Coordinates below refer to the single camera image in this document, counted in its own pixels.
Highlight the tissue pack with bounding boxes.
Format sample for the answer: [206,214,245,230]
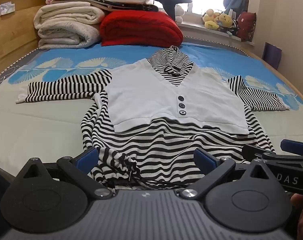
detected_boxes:
[0,2,16,16]

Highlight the wooden bed rail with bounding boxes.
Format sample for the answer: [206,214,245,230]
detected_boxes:
[239,47,303,110]

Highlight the person's right hand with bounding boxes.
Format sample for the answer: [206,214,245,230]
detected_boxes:
[290,193,303,240]

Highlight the cream folded blanket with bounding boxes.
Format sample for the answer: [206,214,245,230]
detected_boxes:
[33,1,106,50]

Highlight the white windowsill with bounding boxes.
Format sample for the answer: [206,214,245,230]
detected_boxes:
[176,21,256,47]

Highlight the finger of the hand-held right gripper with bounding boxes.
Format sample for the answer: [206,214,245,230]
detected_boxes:
[242,144,276,164]
[280,139,303,156]

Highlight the dark dotted cloth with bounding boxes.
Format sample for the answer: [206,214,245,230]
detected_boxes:
[74,0,160,13]

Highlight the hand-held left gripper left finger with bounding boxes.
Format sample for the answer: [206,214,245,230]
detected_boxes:
[15,147,115,200]

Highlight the blue floral bed sheet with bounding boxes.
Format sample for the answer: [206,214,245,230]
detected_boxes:
[0,36,303,178]

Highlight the striped dress with white vest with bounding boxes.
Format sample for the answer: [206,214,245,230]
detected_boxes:
[16,45,291,190]

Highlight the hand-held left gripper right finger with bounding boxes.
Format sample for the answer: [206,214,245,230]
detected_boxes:
[180,147,283,200]

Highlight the wooden headboard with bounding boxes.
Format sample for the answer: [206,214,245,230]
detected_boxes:
[0,0,55,79]

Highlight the purple box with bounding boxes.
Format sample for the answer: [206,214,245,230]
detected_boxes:
[263,42,283,70]

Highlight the small white plush toy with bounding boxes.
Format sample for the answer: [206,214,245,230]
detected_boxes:
[175,4,184,22]

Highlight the red folded quilt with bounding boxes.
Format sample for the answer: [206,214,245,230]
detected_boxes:
[99,10,184,47]

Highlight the dark red pillow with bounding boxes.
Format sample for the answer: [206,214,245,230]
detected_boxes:
[236,11,257,42]

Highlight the yellow duck plush toy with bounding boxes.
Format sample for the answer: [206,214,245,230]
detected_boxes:
[203,9,219,30]

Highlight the yellow bear plush toy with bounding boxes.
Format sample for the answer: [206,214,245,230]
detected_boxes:
[217,13,234,29]

